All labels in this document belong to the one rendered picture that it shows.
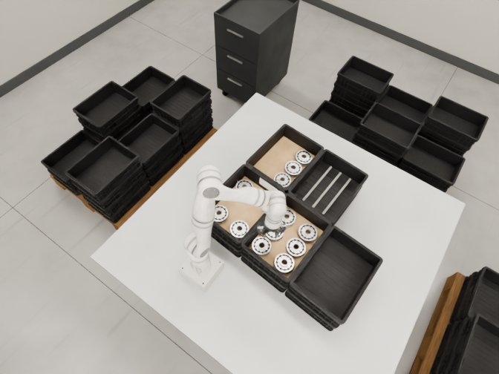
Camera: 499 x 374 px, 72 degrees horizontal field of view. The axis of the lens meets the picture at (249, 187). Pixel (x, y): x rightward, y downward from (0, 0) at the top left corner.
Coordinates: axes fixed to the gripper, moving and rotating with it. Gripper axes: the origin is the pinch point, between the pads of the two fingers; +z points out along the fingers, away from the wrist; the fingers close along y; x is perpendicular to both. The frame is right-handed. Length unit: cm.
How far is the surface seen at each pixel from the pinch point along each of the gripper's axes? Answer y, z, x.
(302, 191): 25.4, 17.3, 32.1
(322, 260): 28.0, 17.2, -10.0
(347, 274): 39.3, 17.2, -18.5
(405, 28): 206, 83, 276
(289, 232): 13.6, 17.1, 7.2
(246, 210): -8.2, 17.2, 22.7
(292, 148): 25, 17, 64
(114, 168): -95, 51, 82
